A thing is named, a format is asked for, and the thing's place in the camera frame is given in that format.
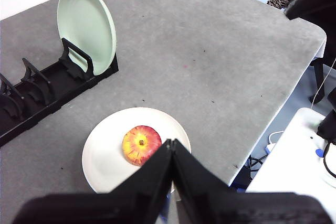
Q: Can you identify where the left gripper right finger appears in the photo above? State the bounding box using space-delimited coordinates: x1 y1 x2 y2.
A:
173 138 334 224

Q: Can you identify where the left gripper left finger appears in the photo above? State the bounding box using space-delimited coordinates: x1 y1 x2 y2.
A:
12 139 173 224

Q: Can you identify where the pale yellow plate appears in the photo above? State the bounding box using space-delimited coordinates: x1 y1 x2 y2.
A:
81 107 192 195

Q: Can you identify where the red apple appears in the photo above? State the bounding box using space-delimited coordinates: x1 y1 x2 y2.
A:
122 125 163 167

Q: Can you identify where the black plate rack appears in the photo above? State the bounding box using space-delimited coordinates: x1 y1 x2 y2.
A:
0 37 119 147

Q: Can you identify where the green plate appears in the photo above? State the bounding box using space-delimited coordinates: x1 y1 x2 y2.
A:
57 0 117 77

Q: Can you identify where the black table leg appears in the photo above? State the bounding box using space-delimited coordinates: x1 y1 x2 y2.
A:
312 58 326 104

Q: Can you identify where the black floor cable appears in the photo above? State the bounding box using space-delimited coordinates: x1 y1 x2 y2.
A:
246 155 267 173

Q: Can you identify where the black platform cable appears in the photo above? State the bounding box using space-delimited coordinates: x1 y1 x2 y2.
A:
322 142 336 180

